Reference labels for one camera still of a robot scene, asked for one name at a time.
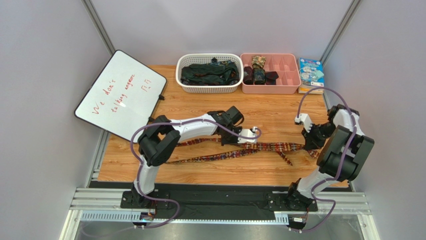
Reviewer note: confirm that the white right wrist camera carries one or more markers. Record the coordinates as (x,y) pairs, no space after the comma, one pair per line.
(305,120)

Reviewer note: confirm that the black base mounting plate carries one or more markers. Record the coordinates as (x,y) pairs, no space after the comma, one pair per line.
(214,202)

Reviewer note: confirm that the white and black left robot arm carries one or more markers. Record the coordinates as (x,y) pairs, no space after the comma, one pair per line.
(158,140)

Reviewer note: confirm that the dark green ties pile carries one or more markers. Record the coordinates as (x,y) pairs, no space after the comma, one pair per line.
(214,73)

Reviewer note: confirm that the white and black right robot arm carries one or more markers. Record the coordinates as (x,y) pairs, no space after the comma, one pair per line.
(344,150)

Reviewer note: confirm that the rolled dark maroon tie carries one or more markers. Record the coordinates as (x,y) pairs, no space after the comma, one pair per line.
(248,75)

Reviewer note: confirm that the rolled floral beige tie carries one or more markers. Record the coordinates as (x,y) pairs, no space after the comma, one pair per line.
(258,61)

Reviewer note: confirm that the blue packaged box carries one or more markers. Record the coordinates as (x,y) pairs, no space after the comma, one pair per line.
(311,72)

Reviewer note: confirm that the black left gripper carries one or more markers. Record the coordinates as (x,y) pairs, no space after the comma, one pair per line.
(230,138)

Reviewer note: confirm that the aluminium frame rail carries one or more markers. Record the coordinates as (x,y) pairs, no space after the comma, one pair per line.
(94,214)

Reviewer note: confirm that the white perforated plastic basket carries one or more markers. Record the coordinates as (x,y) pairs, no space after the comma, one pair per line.
(205,58)

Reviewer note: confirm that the rolled dark green tie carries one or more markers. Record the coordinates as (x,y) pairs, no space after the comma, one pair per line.
(259,76)

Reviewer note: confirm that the pink divided organiser tray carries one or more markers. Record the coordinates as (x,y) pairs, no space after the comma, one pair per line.
(283,64)

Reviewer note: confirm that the rolled dark red tie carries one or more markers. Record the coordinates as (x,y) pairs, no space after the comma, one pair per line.
(271,78)

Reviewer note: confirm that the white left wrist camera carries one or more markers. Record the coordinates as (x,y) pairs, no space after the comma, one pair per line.
(249,135)

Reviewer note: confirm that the whiteboard with red writing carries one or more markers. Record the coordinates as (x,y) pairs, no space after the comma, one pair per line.
(123,97)

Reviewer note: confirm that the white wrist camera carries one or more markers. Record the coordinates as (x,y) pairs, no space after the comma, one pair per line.
(305,120)
(249,135)

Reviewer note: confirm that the multicoloured checked patterned tie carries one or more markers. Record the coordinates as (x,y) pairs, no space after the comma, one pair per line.
(280,148)

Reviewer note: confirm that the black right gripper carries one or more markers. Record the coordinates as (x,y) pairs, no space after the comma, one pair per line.
(311,140)

